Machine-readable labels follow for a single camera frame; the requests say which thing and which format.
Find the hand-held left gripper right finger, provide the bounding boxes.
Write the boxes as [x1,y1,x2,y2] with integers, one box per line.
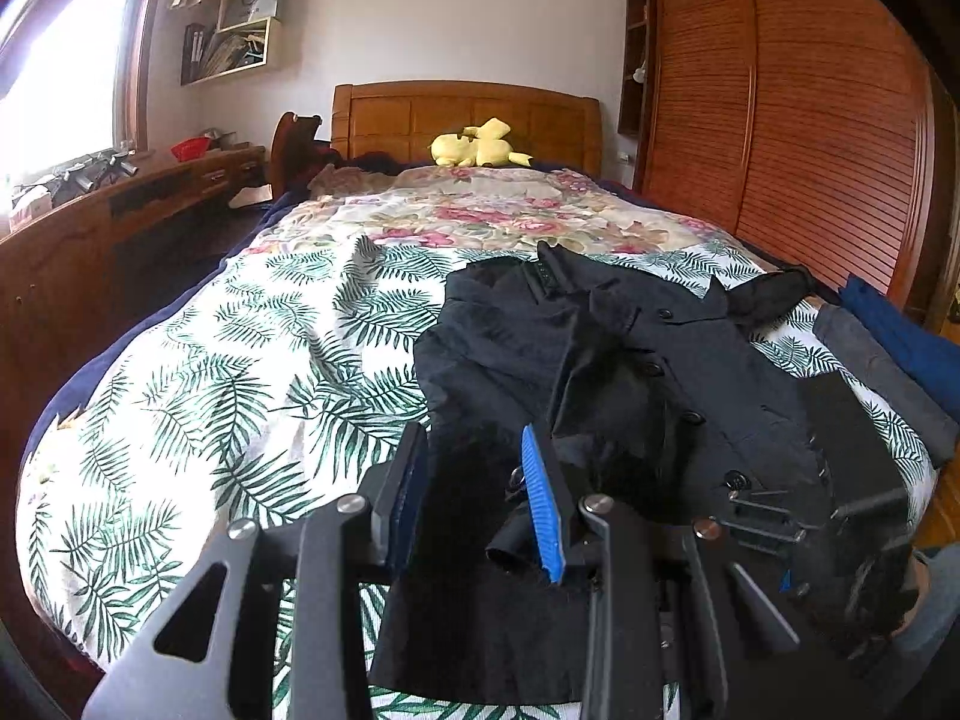
[521,423,805,720]

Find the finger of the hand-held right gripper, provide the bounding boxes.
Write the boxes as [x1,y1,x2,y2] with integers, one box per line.
[832,487,911,523]
[725,489,810,557]

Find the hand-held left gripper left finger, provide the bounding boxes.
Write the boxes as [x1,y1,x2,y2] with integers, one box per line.
[81,421,431,720]

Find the black buttoned coat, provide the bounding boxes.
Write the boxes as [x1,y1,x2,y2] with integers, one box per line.
[367,242,912,707]

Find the grey folded clothes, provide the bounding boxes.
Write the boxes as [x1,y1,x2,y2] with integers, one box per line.
[814,304,959,466]

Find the blue folded clothes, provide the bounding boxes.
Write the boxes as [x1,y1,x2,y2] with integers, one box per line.
[838,274,960,436]

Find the person's clothing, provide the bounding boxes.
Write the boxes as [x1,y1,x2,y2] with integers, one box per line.
[892,551,960,695]

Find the leaf-print duvet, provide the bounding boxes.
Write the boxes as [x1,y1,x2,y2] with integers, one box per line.
[16,236,938,720]

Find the floral blanket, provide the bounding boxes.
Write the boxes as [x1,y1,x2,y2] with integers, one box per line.
[251,163,766,278]

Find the navy bed sheet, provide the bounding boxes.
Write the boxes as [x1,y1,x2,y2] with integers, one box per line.
[19,199,278,481]

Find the wooden chair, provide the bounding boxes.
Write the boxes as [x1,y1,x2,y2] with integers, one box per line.
[268,111,338,203]

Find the yellow plush toy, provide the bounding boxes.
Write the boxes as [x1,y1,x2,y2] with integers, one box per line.
[429,118,535,169]

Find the wooden headboard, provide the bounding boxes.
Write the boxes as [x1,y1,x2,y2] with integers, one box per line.
[331,81,604,177]

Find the long wooden desk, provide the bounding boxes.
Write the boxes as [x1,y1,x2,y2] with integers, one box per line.
[0,144,267,421]

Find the wooden slatted wardrobe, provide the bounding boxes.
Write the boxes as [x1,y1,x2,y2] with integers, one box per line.
[641,0,942,312]

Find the open wooden corner shelf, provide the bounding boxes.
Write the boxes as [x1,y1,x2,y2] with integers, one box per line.
[619,0,650,140]

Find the bright window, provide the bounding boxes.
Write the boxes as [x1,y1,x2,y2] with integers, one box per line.
[0,0,143,188]

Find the cream wall shelf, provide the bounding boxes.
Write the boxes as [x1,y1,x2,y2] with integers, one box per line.
[171,0,293,87]

